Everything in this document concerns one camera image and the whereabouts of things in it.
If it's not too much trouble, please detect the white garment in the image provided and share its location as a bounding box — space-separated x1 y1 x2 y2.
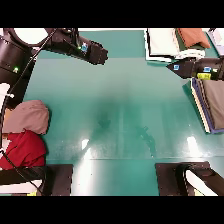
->
145 28 182 63

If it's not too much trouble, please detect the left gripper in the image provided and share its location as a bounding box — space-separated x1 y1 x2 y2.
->
85 41 110 66

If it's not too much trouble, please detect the black cable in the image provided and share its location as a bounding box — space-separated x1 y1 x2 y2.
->
0 28 58 196

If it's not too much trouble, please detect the brown garment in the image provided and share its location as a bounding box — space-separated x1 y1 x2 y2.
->
176 27 212 50

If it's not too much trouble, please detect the dark green garment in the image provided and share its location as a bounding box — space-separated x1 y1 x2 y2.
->
174 30 206 53

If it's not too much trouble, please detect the grey-brown garment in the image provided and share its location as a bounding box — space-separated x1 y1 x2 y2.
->
2 99 51 136

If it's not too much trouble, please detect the pale blue garment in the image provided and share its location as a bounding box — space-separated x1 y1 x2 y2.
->
207 27 224 56

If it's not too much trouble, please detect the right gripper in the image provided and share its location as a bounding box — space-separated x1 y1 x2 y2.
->
166 59 196 80

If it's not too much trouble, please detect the red garment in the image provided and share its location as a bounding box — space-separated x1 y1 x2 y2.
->
0 129 48 171

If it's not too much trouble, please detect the grey garment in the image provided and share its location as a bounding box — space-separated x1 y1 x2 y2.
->
201 79 224 131

